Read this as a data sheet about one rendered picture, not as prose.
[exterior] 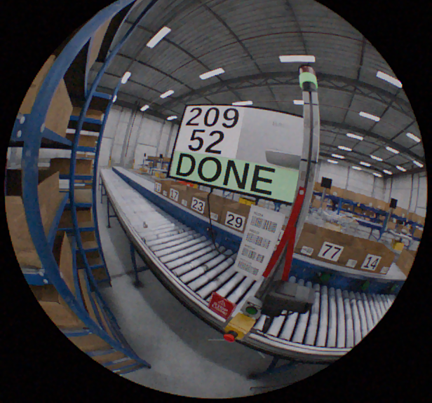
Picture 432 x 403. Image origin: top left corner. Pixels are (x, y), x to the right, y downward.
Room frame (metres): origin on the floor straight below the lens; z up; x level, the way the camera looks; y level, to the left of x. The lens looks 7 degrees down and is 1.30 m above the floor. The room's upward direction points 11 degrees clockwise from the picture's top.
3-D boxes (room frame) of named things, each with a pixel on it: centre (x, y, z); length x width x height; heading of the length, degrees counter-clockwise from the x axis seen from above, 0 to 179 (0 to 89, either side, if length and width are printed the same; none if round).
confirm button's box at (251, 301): (0.23, -0.17, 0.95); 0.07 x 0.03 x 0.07; 54
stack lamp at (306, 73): (0.26, -0.19, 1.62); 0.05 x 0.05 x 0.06
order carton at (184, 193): (1.52, 0.30, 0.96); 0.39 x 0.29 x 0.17; 53
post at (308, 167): (0.25, -0.19, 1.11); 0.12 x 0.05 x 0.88; 54
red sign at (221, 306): (0.28, -0.12, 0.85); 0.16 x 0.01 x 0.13; 54
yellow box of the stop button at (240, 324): (0.19, -0.19, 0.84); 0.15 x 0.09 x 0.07; 54
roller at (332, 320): (0.20, -0.73, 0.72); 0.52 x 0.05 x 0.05; 144
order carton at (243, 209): (1.06, -0.33, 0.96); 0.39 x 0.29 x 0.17; 53
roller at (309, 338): (0.27, -0.63, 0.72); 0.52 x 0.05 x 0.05; 144
